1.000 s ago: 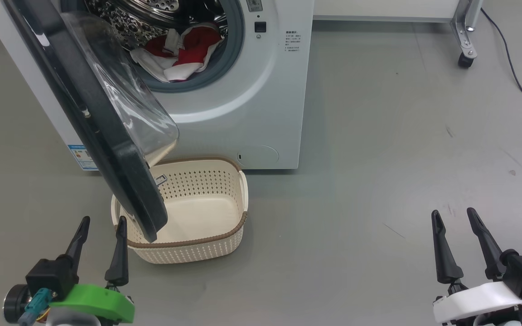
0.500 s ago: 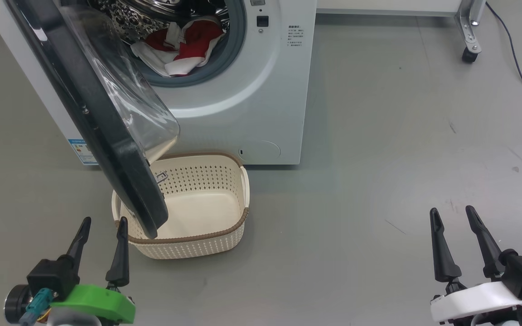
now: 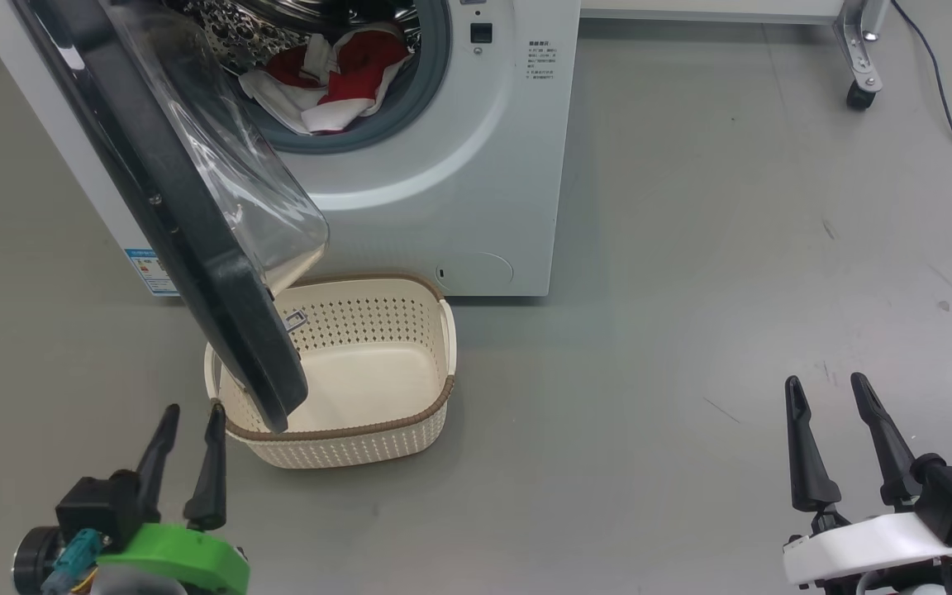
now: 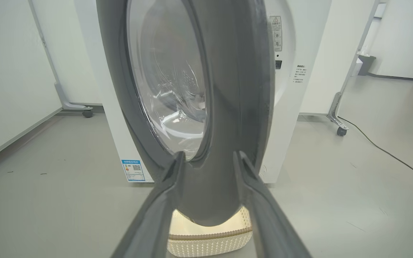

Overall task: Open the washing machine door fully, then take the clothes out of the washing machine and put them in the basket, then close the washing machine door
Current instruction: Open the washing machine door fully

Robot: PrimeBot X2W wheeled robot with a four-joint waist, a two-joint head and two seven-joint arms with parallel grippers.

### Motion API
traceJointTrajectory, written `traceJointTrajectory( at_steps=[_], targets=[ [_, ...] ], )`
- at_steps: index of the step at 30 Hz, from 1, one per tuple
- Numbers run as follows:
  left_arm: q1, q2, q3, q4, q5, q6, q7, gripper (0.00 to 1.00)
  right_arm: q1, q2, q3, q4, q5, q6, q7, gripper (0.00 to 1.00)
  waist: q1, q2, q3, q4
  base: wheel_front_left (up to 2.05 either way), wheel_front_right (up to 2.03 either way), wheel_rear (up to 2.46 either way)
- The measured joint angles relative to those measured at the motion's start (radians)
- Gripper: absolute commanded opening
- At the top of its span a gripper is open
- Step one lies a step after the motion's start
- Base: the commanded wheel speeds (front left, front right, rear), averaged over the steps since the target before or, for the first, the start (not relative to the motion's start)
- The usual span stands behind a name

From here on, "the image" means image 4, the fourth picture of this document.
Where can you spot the beige perforated laundry basket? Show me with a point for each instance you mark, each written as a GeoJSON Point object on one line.
{"type": "Point", "coordinates": [206, 245]}

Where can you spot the washing machine glass door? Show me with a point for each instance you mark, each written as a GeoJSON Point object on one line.
{"type": "Point", "coordinates": [235, 89]}

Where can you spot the blue energy label sticker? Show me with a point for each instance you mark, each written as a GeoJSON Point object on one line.
{"type": "Point", "coordinates": [133, 170]}

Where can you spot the grey warning label sticker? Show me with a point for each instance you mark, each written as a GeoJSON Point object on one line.
{"type": "Point", "coordinates": [276, 34]}

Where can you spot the white wheeled partition panel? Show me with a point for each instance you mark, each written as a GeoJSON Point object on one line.
{"type": "Point", "coordinates": [335, 53]}

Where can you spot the white front-load washing machine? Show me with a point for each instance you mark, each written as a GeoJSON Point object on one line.
{"type": "Point", "coordinates": [299, 43]}

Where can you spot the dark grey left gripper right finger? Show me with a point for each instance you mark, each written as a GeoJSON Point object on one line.
{"type": "Point", "coordinates": [267, 225]}

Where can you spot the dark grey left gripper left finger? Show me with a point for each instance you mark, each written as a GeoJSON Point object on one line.
{"type": "Point", "coordinates": [152, 222]}

